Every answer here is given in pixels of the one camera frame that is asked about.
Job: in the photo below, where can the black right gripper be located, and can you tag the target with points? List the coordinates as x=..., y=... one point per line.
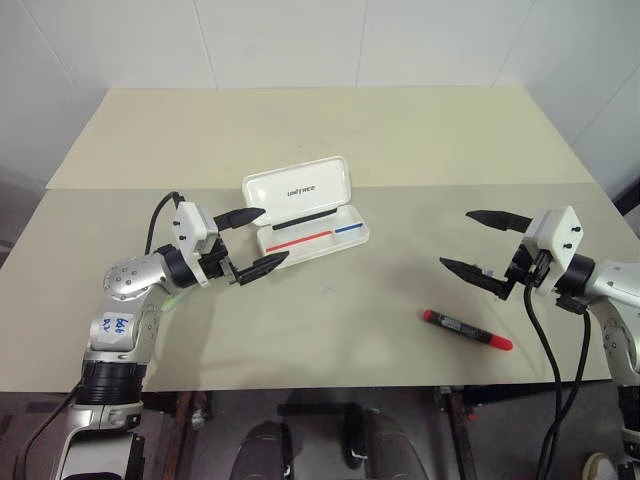
x=530, y=267

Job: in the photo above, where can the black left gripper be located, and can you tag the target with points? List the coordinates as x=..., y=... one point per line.
x=217, y=262

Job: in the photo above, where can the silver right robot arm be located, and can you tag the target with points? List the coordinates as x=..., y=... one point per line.
x=617, y=280

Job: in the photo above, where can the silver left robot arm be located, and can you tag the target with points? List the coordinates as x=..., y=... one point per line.
x=127, y=280

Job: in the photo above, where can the red pen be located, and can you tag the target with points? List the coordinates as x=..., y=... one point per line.
x=300, y=241

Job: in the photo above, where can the white open pencil case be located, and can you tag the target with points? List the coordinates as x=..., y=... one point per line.
x=320, y=175

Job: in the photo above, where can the blue pen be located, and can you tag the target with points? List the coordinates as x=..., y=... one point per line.
x=347, y=229

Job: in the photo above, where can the black pen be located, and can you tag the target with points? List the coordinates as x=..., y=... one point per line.
x=305, y=220

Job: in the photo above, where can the red and black marker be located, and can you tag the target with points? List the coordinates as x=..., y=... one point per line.
x=460, y=327

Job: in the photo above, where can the small green tag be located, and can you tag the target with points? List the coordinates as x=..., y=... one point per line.
x=172, y=303

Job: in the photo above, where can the black boxy object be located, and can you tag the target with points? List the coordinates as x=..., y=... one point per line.
x=627, y=195

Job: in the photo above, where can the white label with blue writing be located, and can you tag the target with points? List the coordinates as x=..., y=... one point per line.
x=116, y=329

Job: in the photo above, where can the rusty brown table leg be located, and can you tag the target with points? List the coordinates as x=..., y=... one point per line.
x=182, y=435
x=457, y=430

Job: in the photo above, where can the dark rounded shape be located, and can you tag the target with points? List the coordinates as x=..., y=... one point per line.
x=390, y=445
x=267, y=450

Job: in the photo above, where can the white shoe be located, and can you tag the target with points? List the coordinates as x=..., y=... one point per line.
x=596, y=467

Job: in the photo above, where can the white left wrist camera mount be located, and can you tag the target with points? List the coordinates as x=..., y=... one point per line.
x=189, y=225

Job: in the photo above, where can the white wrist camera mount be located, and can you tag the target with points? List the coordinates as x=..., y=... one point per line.
x=189, y=225
x=562, y=235

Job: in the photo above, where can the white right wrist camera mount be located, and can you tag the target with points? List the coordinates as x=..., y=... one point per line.
x=562, y=235

